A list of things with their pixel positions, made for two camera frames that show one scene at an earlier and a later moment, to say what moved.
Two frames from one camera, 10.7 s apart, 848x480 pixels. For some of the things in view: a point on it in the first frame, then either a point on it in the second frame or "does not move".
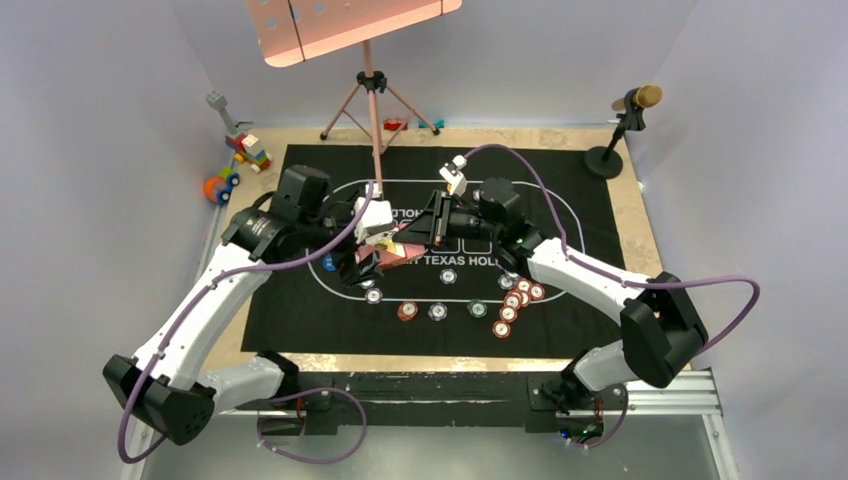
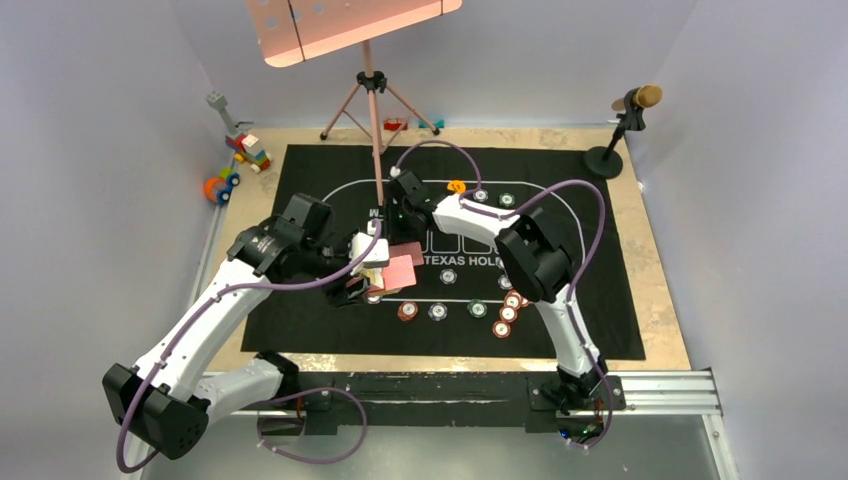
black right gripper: [424, 228] -> [394, 232]
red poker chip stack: [407, 311] does not move
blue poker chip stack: [437, 312] does not move
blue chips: [506, 281] does not move
